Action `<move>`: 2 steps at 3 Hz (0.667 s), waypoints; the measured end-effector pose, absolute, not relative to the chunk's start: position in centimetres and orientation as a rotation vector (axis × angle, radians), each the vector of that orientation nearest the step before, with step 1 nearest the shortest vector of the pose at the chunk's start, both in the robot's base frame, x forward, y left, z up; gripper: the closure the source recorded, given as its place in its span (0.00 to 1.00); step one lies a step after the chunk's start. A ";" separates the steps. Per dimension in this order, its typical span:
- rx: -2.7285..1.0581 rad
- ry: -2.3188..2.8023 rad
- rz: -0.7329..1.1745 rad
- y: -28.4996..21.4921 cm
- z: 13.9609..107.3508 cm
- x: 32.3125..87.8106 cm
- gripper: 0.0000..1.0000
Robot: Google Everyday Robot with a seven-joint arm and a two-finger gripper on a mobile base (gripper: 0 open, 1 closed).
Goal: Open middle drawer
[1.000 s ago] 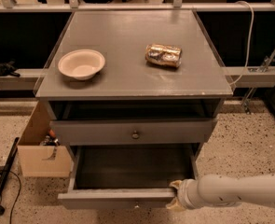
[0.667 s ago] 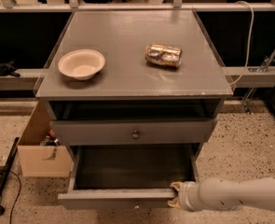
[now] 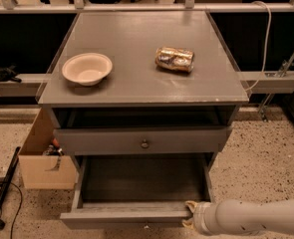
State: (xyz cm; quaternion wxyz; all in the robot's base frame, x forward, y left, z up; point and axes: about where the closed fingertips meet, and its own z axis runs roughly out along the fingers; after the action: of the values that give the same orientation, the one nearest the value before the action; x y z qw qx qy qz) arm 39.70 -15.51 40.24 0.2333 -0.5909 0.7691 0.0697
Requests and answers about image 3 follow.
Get crushed gold can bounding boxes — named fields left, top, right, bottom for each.
left=155, top=47, right=194, bottom=73

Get white paper bowl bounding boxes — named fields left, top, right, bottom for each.
left=62, top=53, right=113, bottom=87

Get black pole stand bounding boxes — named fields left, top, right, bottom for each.
left=0, top=146, right=20, bottom=230

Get items inside cardboard box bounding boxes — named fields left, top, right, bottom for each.
left=43, top=138, right=64, bottom=156

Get black cloth bag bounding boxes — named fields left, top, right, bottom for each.
left=0, top=65, right=22, bottom=83

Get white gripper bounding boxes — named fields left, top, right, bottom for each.
left=182, top=200, right=220, bottom=235

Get cardboard box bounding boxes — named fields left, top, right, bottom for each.
left=19, top=110, right=78, bottom=189

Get white cable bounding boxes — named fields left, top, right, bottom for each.
left=244, top=0, right=273, bottom=92

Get grey drawer cabinet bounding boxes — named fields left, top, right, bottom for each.
left=35, top=9, right=250, bottom=203

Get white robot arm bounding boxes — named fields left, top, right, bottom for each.
left=182, top=199, right=294, bottom=236

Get black floor cable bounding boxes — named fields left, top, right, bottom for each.
left=0, top=180, right=24, bottom=239

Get grey top drawer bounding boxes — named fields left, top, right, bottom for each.
left=54, top=126, right=232, bottom=155

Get grey drawer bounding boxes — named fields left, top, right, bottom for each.
left=61, top=153, right=213, bottom=229
left=54, top=126, right=232, bottom=155

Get metal rail frame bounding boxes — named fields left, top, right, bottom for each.
left=0, top=0, right=294, bottom=14

